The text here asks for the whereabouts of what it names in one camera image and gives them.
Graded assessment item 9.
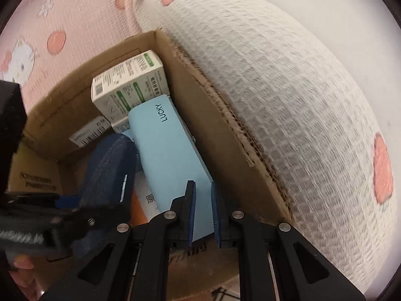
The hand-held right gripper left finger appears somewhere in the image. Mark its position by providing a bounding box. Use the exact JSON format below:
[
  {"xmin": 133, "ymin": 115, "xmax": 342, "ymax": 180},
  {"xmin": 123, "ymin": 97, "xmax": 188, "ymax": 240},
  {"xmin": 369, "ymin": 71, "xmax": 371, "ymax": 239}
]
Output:
[{"xmin": 41, "ymin": 180, "xmax": 197, "ymax": 301}]

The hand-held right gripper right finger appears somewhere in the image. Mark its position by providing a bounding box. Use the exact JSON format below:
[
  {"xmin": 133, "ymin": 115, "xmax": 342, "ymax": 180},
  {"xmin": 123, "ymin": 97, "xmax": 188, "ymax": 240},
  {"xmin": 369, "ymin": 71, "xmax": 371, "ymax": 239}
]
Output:
[{"xmin": 211, "ymin": 182, "xmax": 365, "ymax": 301}]

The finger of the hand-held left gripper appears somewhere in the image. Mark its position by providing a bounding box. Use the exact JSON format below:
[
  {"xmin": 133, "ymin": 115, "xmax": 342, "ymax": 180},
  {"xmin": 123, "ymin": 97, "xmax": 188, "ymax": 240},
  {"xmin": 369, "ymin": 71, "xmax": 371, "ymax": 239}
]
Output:
[{"xmin": 0, "ymin": 176, "xmax": 130, "ymax": 258}]

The orange white tissue pack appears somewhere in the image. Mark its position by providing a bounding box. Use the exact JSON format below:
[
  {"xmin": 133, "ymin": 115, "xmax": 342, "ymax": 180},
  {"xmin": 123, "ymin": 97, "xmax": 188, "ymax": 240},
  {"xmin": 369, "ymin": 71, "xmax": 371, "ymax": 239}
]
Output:
[{"xmin": 128, "ymin": 172, "xmax": 160, "ymax": 226}]

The light blue glasses case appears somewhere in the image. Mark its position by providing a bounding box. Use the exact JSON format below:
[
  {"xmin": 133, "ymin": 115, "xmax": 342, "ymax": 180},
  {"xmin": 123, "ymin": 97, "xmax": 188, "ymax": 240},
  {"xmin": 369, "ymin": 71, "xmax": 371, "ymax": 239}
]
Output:
[{"xmin": 128, "ymin": 94, "xmax": 217, "ymax": 242}]

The dark denim glasses case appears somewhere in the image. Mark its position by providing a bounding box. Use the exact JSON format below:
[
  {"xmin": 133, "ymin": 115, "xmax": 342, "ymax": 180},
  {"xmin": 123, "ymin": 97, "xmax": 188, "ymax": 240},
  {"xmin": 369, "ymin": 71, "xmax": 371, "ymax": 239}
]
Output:
[{"xmin": 72, "ymin": 133, "xmax": 137, "ymax": 258}]

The brown cardboard box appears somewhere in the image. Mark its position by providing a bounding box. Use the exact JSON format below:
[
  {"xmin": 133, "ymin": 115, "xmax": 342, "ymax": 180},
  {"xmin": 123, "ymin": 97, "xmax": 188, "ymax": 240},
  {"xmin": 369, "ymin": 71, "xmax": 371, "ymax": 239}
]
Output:
[{"xmin": 8, "ymin": 29, "xmax": 295, "ymax": 301}]

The person's left hand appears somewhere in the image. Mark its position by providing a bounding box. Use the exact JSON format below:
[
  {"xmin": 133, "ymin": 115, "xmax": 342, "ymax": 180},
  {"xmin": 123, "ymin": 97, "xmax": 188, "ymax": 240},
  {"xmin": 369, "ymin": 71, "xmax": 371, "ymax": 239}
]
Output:
[{"xmin": 6, "ymin": 251, "xmax": 43, "ymax": 301}]

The black white patterned mat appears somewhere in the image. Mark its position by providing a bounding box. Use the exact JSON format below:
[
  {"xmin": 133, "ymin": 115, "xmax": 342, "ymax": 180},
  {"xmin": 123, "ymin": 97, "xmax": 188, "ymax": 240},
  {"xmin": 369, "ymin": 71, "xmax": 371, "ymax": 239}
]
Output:
[{"xmin": 213, "ymin": 285, "xmax": 242, "ymax": 301}]

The white barcode box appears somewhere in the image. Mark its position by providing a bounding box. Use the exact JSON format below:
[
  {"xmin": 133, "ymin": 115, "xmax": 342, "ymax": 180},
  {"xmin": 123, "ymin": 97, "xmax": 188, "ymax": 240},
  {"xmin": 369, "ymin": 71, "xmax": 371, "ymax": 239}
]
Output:
[{"xmin": 69, "ymin": 117, "xmax": 132, "ymax": 148}]

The white green medicine box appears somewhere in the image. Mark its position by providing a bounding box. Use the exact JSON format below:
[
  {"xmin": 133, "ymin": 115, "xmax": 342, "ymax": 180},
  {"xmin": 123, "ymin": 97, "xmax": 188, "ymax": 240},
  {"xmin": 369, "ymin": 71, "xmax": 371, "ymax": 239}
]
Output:
[{"xmin": 91, "ymin": 50, "xmax": 170, "ymax": 123}]

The pink printed blanket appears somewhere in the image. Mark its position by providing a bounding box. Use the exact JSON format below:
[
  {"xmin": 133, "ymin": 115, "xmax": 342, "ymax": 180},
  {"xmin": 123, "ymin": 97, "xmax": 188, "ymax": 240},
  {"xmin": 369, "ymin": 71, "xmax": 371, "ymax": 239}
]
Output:
[{"xmin": 0, "ymin": 0, "xmax": 195, "ymax": 113}]

